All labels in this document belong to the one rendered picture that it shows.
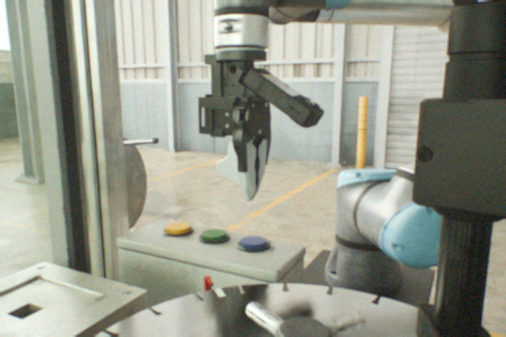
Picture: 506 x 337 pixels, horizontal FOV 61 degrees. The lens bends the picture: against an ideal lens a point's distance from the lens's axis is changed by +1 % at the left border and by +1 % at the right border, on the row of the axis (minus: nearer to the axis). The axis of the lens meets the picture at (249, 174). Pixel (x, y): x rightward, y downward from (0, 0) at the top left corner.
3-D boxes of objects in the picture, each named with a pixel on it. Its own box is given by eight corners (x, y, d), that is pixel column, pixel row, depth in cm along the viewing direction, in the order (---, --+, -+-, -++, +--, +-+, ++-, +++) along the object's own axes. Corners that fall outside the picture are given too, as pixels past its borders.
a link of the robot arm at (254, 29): (277, 20, 60) (250, 11, 53) (277, 54, 61) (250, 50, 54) (232, 24, 63) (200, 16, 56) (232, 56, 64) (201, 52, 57)
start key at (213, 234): (196, 246, 66) (196, 234, 66) (210, 238, 70) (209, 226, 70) (218, 251, 65) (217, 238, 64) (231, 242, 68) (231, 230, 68)
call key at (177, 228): (160, 239, 70) (160, 227, 69) (175, 232, 73) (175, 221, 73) (180, 243, 68) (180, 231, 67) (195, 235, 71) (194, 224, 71)
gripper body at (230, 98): (225, 134, 67) (224, 54, 65) (274, 137, 63) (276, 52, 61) (198, 138, 61) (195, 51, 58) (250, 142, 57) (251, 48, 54)
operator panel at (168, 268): (120, 324, 70) (115, 237, 67) (164, 295, 80) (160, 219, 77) (275, 377, 58) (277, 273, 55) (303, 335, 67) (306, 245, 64)
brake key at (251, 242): (235, 254, 63) (235, 241, 63) (247, 245, 67) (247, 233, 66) (259, 259, 61) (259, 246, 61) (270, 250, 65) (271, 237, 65)
